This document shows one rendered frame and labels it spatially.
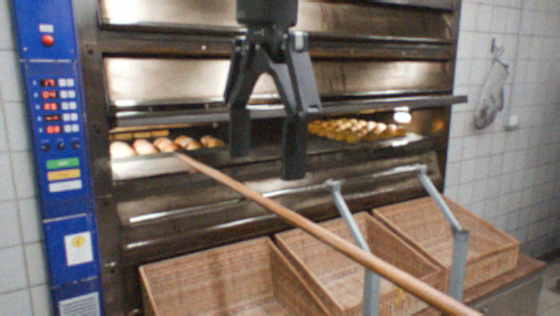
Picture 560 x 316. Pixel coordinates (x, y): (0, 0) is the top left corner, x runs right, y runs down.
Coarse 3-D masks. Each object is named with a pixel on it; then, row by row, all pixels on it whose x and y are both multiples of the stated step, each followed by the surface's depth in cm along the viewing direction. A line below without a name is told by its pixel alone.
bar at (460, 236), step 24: (408, 168) 167; (288, 192) 136; (336, 192) 147; (432, 192) 168; (144, 216) 112; (168, 216) 115; (360, 240) 138; (456, 240) 159; (456, 264) 161; (456, 288) 162
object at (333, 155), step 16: (384, 144) 215; (400, 144) 216; (416, 144) 223; (432, 144) 231; (256, 160) 177; (272, 160) 178; (320, 160) 189; (336, 160) 195; (144, 176) 151; (160, 176) 151; (176, 176) 154; (192, 176) 157; (208, 176) 161
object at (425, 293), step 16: (192, 160) 165; (224, 176) 141; (240, 192) 128; (256, 192) 123; (272, 208) 112; (304, 224) 100; (320, 240) 95; (336, 240) 90; (352, 256) 85; (368, 256) 82; (384, 272) 78; (400, 272) 76; (400, 288) 75; (416, 288) 72; (432, 288) 71; (432, 304) 69; (448, 304) 67; (464, 304) 66
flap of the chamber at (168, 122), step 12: (324, 108) 167; (336, 108) 170; (348, 108) 173; (360, 108) 177; (372, 108) 181; (384, 108) 185; (396, 108) 189; (408, 108) 203; (420, 108) 220; (120, 120) 126; (132, 120) 127; (144, 120) 129; (156, 120) 131; (168, 120) 133; (180, 120) 135; (192, 120) 138; (204, 120) 140; (216, 120) 142; (228, 120) 149; (252, 120) 168
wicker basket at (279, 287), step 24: (264, 240) 176; (168, 264) 155; (192, 264) 160; (216, 264) 165; (240, 264) 170; (264, 264) 175; (288, 264) 162; (144, 288) 145; (192, 288) 159; (216, 288) 164; (264, 288) 174; (288, 288) 165; (168, 312) 154; (192, 312) 158; (216, 312) 163; (240, 312) 166; (264, 312) 167; (288, 312) 166; (312, 312) 150
